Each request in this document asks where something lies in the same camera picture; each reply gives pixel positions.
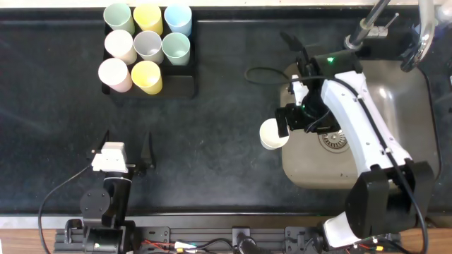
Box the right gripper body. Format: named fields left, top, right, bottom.
left=289, top=105, right=310, bottom=132

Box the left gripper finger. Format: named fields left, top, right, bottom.
left=139, top=131, right=157, bottom=174
left=86, top=129, right=110, bottom=160

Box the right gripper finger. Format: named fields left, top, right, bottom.
left=275, top=107, right=291, bottom=139

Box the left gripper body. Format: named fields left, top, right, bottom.
left=104, top=162, right=143, bottom=179

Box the white cup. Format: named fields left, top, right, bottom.
left=258, top=118, right=290, bottom=151
left=104, top=29, right=138, bottom=66

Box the pink cup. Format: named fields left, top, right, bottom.
left=97, top=58, right=133, bottom=93

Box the yellow cup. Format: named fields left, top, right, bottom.
left=131, top=60, right=164, bottom=95
left=133, top=4, right=165, bottom=36

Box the black tray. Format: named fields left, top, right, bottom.
left=101, top=6, right=198, bottom=99

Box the grey cup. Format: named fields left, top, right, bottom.
left=133, top=30, right=165, bottom=65

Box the green cup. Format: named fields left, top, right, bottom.
left=161, top=32, right=191, bottom=66
left=103, top=2, right=136, bottom=35

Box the steel tap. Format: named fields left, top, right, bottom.
left=343, top=0, right=439, bottom=73

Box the steel sink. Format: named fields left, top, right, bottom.
left=280, top=59, right=441, bottom=191

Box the blue cup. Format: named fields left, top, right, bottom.
left=164, top=4, right=194, bottom=37

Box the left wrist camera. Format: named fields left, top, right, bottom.
left=90, top=141, right=129, bottom=174

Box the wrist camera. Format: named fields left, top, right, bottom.
left=287, top=74, right=311, bottom=107
left=90, top=141, right=129, bottom=174

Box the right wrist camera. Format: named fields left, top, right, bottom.
left=287, top=74, right=311, bottom=107

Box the mounting rail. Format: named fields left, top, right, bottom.
left=52, top=225, right=403, bottom=254

